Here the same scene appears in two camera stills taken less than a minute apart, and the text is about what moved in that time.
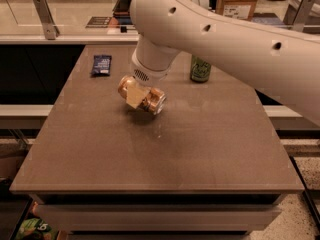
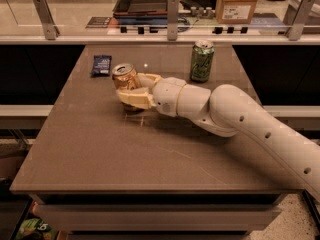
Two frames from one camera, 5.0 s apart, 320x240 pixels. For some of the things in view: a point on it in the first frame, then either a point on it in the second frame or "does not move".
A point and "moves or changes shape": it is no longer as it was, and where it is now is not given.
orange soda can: (154, 102) moves or changes shape
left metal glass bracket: (50, 30) does not move
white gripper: (146, 73) → (166, 95)
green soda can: (200, 70) does not move
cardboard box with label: (237, 1) does not move
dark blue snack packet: (101, 65) does not move
